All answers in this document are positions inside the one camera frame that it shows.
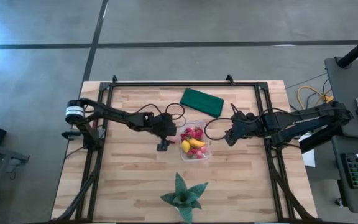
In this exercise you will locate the green plant with white pot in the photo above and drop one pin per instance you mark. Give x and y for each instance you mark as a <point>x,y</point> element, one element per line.
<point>183,199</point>

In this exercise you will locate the yellow lemon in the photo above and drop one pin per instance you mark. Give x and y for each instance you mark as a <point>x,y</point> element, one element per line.
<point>185,146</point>

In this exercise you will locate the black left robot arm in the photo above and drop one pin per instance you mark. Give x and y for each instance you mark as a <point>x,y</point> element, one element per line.
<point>117,115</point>

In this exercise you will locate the clear plastic tupperware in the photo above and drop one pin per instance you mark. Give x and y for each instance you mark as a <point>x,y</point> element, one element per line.
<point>182,125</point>

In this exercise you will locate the folded green cloth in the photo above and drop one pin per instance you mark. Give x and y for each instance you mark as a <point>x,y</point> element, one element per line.
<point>202,102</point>

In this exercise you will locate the grey keyboard table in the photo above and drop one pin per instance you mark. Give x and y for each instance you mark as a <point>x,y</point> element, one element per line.
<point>353,202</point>

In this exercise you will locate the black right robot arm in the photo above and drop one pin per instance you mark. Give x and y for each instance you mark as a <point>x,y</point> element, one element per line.
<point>306,119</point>

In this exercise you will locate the red round cherry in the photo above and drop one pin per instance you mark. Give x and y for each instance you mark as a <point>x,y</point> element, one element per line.
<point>189,154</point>

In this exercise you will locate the black pole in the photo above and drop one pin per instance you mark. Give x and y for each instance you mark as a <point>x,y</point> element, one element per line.
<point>357,49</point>

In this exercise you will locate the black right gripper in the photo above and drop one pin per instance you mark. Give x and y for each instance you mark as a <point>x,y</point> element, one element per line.
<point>245,124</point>

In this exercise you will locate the yellow banana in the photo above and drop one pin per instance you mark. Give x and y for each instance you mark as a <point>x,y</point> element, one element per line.
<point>196,143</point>

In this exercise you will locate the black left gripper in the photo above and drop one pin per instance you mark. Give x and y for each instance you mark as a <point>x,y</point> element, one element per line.
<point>164,125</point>

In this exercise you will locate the white paper sheet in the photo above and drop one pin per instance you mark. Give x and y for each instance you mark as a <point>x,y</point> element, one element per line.
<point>308,157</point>

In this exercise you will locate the black aluminium table frame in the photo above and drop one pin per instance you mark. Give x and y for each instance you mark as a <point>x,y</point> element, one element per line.
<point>182,84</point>

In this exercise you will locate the grey side table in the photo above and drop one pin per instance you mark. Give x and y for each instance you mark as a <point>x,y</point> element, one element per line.
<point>346,87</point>

